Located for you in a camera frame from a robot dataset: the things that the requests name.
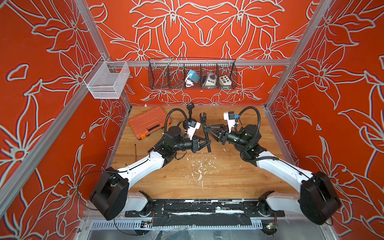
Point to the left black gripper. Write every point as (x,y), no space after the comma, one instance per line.
(195,146)

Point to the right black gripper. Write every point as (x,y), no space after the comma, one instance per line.
(222,135)

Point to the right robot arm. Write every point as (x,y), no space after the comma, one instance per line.
(316,197)

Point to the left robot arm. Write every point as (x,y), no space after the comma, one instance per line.
(111,195)

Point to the white device black knobs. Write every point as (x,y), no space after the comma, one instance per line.
(210,80)

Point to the white button box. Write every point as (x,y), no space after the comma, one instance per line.
(225,82)

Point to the orange plastic tool case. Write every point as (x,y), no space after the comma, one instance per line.
(148,122)

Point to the teal box in basket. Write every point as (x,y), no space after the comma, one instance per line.
(193,76)

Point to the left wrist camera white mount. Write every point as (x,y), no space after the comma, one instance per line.
(192,127)

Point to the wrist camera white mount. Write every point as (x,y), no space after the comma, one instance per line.
(231,119)
(192,127)

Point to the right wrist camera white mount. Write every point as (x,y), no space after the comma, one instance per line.
(231,119)

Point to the black wire wall basket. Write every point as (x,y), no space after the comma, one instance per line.
(170,73)

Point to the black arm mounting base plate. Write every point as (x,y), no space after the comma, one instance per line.
(200,213)

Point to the clear plastic wall bin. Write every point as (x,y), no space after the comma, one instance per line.
(105,83)

